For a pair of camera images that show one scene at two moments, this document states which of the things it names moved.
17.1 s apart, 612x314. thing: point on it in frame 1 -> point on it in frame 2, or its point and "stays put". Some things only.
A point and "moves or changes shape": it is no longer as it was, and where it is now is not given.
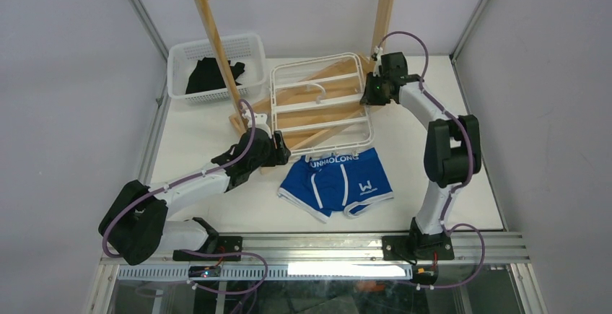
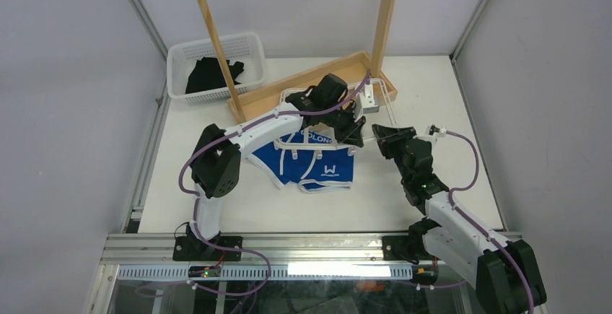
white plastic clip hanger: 319,105 moves or changes shape
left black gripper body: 272,155 -> 339,117
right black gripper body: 375,92 -> 403,169
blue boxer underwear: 348,181 moves or changes shape
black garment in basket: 207,75 stays put
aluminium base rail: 330,257 stays put
